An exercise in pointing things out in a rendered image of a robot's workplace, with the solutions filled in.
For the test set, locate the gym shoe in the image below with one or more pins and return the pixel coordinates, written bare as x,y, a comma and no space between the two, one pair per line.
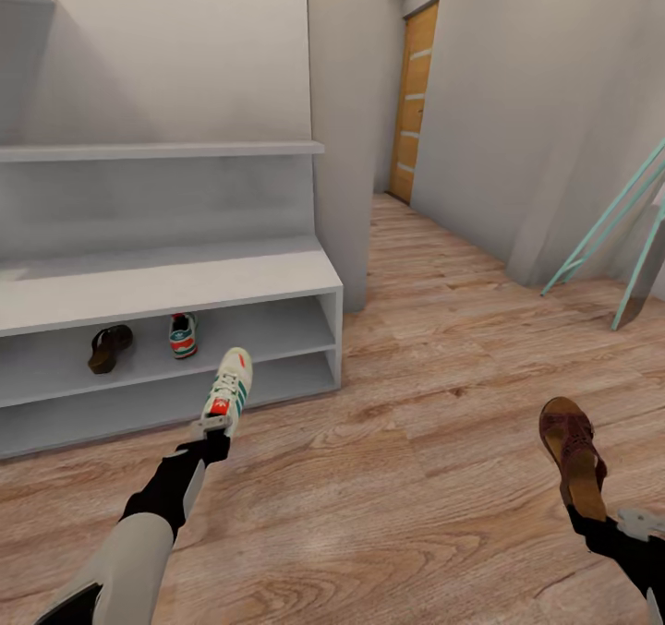
229,390
182,334

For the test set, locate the sandal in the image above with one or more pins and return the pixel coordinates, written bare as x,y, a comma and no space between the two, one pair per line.
566,433
106,345

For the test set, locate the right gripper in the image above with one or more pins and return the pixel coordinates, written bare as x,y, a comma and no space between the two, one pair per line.
605,539

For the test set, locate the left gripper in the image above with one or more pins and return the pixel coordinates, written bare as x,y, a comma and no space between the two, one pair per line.
216,448

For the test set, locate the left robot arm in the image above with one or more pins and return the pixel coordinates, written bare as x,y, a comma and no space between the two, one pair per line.
119,584

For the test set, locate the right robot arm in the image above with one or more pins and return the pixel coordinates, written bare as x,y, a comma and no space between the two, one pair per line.
640,553

